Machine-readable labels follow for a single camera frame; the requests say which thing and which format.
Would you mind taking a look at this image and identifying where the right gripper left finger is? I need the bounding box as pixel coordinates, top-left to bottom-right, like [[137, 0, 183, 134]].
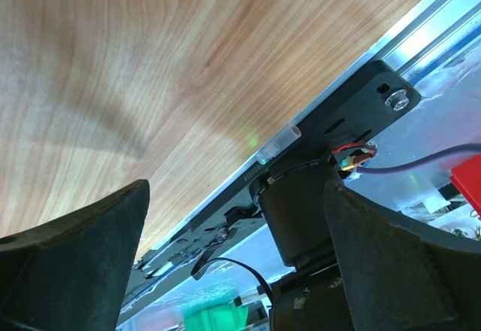
[[1, 179, 150, 330]]

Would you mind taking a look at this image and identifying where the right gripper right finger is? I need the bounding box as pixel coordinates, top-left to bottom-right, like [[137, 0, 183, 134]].
[[324, 181, 480, 330]]

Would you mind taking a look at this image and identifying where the clear pen cap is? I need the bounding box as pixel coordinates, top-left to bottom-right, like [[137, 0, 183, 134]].
[[256, 123, 301, 165]]

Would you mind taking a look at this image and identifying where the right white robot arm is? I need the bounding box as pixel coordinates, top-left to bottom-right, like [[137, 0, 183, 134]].
[[1, 164, 480, 330]]

